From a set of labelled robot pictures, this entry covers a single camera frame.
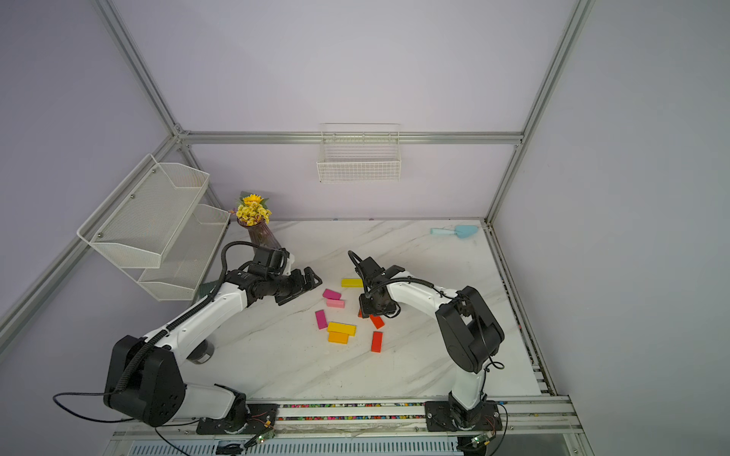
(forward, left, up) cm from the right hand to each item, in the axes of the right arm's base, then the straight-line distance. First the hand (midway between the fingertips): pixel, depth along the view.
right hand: (374, 314), depth 90 cm
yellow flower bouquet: (+26, +38, +24) cm, 52 cm away
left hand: (+4, +20, +10) cm, 22 cm away
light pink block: (+5, +12, -2) cm, 13 cm away
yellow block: (+14, +8, -3) cm, 17 cm away
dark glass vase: (+24, +39, +13) cm, 48 cm away
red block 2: (-9, 0, -1) cm, 9 cm away
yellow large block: (-3, +10, -3) cm, 11 cm away
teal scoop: (+39, -38, -4) cm, 55 cm away
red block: (-2, -1, -2) cm, 3 cm away
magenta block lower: (0, +18, -2) cm, 18 cm away
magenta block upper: (+9, +15, -3) cm, 18 cm away
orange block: (-6, +12, -3) cm, 14 cm away
